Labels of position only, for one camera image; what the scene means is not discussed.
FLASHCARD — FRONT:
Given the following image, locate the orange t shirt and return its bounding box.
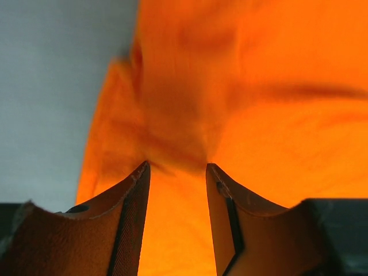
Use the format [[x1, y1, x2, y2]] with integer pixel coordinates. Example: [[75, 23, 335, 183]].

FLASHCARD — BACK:
[[76, 1, 367, 275]]

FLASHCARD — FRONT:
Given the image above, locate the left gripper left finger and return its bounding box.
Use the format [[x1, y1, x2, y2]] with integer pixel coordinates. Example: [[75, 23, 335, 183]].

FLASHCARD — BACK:
[[1, 162, 150, 276]]

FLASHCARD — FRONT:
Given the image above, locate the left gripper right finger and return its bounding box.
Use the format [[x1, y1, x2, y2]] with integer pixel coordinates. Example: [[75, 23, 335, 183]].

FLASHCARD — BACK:
[[206, 164, 336, 275]]

